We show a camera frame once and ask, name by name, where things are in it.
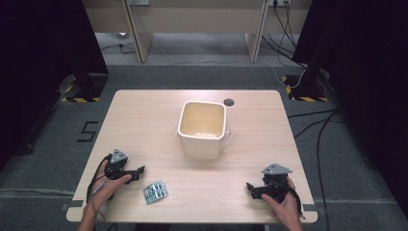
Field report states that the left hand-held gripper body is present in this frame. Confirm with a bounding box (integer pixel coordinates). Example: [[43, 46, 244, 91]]
[[104, 148, 138, 181]]

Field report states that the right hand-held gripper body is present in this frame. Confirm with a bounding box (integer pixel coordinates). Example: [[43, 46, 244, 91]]
[[261, 163, 293, 204]]

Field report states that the person's left hand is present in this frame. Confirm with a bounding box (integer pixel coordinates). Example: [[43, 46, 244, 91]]
[[88, 160, 133, 210]]

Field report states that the person's right hand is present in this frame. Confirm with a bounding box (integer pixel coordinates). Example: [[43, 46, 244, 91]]
[[261, 176, 304, 226]]

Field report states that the silver pill blister pack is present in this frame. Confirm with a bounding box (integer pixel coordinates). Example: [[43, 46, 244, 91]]
[[142, 180, 170, 206]]

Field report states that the cream square plastic bin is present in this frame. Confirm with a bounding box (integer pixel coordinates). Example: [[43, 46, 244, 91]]
[[176, 100, 233, 161]]

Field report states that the stand base with hazard tape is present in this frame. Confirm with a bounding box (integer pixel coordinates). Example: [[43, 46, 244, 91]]
[[60, 72, 110, 104], [281, 74, 330, 103]]

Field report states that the black curtain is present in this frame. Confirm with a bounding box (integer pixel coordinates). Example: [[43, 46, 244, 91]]
[[292, 0, 408, 219], [0, 0, 110, 171]]

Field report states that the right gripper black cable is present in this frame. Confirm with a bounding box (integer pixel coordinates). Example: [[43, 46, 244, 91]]
[[287, 184, 306, 221]]

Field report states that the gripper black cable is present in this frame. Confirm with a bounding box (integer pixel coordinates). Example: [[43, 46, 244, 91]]
[[287, 184, 306, 221], [86, 153, 113, 224]]

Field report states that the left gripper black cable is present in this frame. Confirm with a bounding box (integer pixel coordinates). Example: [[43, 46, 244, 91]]
[[86, 153, 113, 224]]

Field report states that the long black floor cable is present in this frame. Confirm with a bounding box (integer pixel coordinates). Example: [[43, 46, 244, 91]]
[[286, 108, 345, 231]]

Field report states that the short black floor cable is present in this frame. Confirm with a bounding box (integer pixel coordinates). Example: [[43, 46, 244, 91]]
[[100, 40, 137, 55]]

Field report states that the black cable bundle from socket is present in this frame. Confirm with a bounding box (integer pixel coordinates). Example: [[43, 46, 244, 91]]
[[260, 2, 310, 69]]

